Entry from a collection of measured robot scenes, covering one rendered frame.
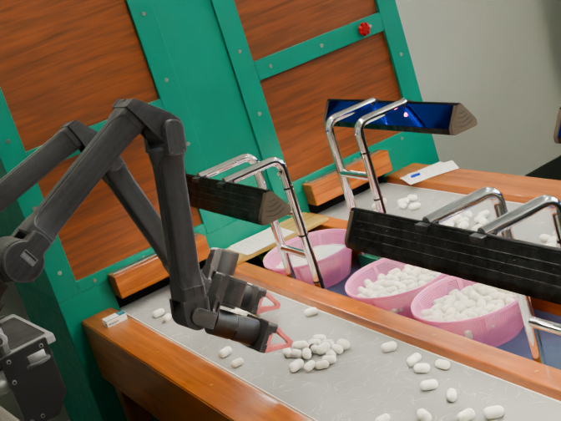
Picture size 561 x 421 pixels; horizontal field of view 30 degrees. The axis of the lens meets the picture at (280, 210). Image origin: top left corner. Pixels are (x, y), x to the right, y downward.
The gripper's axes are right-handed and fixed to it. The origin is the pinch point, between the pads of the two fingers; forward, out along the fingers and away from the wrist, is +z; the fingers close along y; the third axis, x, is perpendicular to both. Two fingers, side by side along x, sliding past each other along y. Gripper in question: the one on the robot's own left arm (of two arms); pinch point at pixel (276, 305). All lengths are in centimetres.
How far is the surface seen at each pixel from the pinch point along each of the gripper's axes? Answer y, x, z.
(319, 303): -11.3, -3.7, 4.8
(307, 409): -51, 16, -16
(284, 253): 13.9, -13.1, 5.6
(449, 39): 157, -127, 137
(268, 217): -23.3, -19.7, -22.0
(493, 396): -82, 1, 3
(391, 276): -13.6, -15.1, 21.9
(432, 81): 155, -106, 134
